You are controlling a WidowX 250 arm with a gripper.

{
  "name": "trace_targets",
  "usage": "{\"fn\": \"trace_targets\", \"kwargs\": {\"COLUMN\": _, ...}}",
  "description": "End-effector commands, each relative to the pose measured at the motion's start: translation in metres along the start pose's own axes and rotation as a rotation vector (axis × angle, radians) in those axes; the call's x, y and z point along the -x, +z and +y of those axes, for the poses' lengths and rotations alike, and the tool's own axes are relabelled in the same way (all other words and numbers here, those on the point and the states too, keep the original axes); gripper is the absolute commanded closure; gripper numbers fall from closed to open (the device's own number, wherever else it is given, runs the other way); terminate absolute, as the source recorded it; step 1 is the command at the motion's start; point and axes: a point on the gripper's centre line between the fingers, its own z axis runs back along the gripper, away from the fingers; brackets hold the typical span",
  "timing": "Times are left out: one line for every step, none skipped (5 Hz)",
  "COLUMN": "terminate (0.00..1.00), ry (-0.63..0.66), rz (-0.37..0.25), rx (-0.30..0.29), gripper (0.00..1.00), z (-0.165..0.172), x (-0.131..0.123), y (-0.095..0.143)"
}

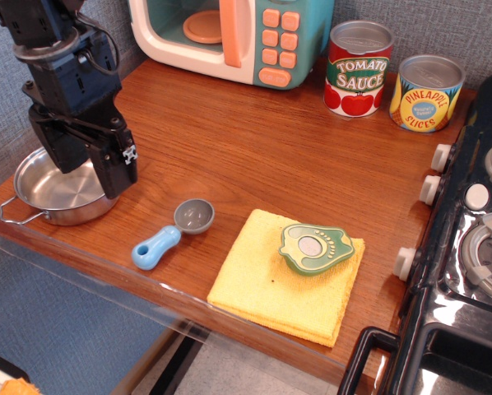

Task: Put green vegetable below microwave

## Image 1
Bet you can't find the orange microwave turntable plate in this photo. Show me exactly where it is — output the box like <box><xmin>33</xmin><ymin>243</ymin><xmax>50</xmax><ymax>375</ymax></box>
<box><xmin>183</xmin><ymin>10</ymin><xmax>222</xmax><ymax>44</ymax></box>

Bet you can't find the small steel pot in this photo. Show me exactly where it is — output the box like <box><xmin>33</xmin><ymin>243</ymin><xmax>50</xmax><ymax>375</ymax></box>
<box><xmin>0</xmin><ymin>147</ymin><xmax>118</xmax><ymax>225</ymax></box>

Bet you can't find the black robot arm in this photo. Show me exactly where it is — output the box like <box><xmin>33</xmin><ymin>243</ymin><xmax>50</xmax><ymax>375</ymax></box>
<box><xmin>0</xmin><ymin>1</ymin><xmax>137</xmax><ymax>199</ymax></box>

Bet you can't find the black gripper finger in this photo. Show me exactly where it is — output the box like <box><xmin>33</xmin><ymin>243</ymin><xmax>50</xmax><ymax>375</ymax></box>
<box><xmin>90</xmin><ymin>144</ymin><xmax>138</xmax><ymax>199</ymax></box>
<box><xmin>43</xmin><ymin>131</ymin><xmax>89</xmax><ymax>174</ymax></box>

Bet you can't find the yellow folded cloth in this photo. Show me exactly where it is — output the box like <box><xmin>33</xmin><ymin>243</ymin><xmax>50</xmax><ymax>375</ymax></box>
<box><xmin>207</xmin><ymin>209</ymin><xmax>365</xmax><ymax>347</ymax></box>

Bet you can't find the green toy pepper slice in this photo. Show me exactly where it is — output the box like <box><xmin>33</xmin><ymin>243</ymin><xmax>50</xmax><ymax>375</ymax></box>
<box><xmin>279</xmin><ymin>224</ymin><xmax>355</xmax><ymax>277</ymax></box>

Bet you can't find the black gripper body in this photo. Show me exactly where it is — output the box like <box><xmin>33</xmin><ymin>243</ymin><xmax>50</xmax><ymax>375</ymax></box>
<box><xmin>23</xmin><ymin>61</ymin><xmax>135</xmax><ymax>151</ymax></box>

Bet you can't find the teal toy microwave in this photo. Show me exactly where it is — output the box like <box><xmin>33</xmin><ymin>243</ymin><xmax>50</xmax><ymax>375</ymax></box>
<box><xmin>128</xmin><ymin>1</ymin><xmax>334</xmax><ymax>90</ymax></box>

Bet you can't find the tomato sauce can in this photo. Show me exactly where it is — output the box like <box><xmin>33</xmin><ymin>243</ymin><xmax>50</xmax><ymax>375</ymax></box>
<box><xmin>323</xmin><ymin>20</ymin><xmax>395</xmax><ymax>118</ymax></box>

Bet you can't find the pineapple slices can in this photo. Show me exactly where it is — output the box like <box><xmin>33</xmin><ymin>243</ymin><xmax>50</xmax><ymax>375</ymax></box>
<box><xmin>389</xmin><ymin>54</ymin><xmax>466</xmax><ymax>133</ymax></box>

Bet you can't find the blue grey toy scoop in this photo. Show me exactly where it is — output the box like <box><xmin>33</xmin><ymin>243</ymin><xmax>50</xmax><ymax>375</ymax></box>
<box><xmin>131</xmin><ymin>198</ymin><xmax>216</xmax><ymax>271</ymax></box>

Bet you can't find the black toy stove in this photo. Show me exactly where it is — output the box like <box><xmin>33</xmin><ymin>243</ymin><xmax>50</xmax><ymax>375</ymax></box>
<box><xmin>339</xmin><ymin>76</ymin><xmax>492</xmax><ymax>394</ymax></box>

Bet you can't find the white stove knob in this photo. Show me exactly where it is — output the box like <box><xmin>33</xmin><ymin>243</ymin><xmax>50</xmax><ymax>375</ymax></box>
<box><xmin>431</xmin><ymin>144</ymin><xmax>453</xmax><ymax>173</ymax></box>
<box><xmin>419</xmin><ymin>175</ymin><xmax>441</xmax><ymax>206</ymax></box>
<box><xmin>393</xmin><ymin>247</ymin><xmax>417</xmax><ymax>281</ymax></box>

